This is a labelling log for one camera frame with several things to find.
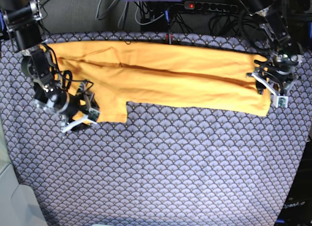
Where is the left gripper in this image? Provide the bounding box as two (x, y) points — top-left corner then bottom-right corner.
(246, 62), (299, 108)

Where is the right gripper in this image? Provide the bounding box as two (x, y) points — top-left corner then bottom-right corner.
(59, 81), (101, 133)

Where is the yellow T-shirt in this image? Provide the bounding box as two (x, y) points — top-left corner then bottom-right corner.
(50, 41), (271, 123)

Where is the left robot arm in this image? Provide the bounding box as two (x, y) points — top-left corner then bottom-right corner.
(238, 0), (303, 108)

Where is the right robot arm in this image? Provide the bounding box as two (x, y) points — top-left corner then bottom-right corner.
(0, 0), (100, 133)

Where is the blue patterned table cloth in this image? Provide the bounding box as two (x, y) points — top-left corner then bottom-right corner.
(0, 41), (312, 226)

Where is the red black clip marker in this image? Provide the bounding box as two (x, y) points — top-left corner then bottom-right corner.
(165, 33), (173, 45)

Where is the black power strip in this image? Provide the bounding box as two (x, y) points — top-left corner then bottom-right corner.
(184, 1), (238, 13)

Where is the white plastic bin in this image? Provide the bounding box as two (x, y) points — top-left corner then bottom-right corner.
(0, 128), (48, 226)

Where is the black OpenArm box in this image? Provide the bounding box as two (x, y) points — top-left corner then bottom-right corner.
(275, 141), (312, 226)

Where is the white cable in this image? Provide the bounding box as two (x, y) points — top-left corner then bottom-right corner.
(135, 1), (166, 26)

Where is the blue cable plug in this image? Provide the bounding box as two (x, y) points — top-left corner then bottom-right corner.
(164, 10), (170, 26)

